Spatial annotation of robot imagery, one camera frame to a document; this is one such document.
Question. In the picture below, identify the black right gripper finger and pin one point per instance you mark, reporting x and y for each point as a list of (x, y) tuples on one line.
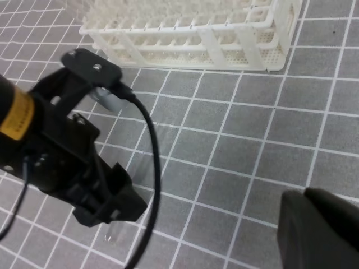
[(317, 229)]

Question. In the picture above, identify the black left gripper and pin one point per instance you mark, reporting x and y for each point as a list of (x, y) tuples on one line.
[(58, 153)]

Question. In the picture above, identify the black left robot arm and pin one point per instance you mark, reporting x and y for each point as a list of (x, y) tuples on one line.
[(17, 112)]

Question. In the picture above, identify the white plastic test tube rack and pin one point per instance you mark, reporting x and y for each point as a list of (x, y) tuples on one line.
[(210, 35)]

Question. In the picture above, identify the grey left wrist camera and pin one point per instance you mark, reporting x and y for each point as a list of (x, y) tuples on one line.
[(92, 70)]

